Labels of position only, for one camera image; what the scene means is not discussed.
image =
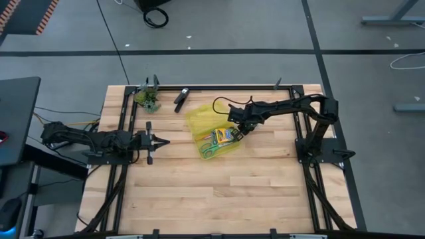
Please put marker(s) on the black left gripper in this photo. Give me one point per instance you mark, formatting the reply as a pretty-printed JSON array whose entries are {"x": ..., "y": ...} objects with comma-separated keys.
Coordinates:
[{"x": 144, "y": 142}]

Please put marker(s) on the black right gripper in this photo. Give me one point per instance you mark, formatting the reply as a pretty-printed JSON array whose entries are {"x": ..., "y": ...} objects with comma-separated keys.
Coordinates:
[{"x": 244, "y": 116}]

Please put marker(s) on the crayon box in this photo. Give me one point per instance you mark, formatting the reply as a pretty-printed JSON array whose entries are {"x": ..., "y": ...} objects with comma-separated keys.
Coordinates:
[{"x": 223, "y": 136}]

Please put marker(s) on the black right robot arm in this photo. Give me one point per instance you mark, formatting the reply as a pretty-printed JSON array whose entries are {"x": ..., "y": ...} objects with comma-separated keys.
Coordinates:
[{"x": 285, "y": 104}]

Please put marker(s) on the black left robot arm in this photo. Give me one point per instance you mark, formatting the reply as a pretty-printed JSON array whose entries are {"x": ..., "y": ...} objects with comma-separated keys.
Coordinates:
[{"x": 83, "y": 137}]

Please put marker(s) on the yellow translucent pencil case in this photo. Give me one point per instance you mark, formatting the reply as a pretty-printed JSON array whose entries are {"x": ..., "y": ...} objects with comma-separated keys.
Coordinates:
[{"x": 199, "y": 121}]

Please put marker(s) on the small artificial succulent plant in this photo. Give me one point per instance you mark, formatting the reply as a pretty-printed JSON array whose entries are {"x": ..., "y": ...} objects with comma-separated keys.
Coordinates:
[{"x": 147, "y": 98}]

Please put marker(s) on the black stapler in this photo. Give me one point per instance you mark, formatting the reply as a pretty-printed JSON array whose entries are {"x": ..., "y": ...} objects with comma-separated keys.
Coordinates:
[{"x": 181, "y": 98}]

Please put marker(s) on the black desk crossbar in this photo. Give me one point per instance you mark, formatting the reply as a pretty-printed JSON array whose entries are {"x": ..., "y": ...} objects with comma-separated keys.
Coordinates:
[{"x": 56, "y": 162}]

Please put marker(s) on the black equipment base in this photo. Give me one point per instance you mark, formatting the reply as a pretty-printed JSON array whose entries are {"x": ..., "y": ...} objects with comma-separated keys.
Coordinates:
[{"x": 149, "y": 3}]

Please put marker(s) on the dark grey desk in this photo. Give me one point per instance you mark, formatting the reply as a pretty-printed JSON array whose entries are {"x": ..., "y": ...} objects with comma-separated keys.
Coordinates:
[{"x": 16, "y": 116}]

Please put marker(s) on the small red black object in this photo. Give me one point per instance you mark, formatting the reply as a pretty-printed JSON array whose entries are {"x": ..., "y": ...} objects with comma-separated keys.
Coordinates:
[{"x": 2, "y": 137}]

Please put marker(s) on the grey table foot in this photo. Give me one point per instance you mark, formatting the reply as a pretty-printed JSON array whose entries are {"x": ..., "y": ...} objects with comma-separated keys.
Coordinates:
[{"x": 410, "y": 108}]

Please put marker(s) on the grey table leg base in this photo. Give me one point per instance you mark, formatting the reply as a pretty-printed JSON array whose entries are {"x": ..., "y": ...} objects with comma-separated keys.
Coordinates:
[{"x": 382, "y": 21}]

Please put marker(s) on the black orange striped mat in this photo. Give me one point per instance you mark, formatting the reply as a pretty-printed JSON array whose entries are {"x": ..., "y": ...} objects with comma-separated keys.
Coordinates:
[{"x": 26, "y": 16}]

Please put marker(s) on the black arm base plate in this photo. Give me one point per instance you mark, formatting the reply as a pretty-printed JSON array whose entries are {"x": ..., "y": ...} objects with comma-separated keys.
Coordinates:
[
  {"x": 332, "y": 156},
  {"x": 109, "y": 161}
]

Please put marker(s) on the black frame clamp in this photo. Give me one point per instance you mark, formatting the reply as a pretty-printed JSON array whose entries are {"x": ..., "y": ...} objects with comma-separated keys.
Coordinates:
[
  {"x": 273, "y": 232},
  {"x": 277, "y": 83},
  {"x": 155, "y": 232}
]

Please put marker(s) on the black aluminium table frame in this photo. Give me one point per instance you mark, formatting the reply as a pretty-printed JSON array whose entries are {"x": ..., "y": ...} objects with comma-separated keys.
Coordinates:
[{"x": 199, "y": 88}]

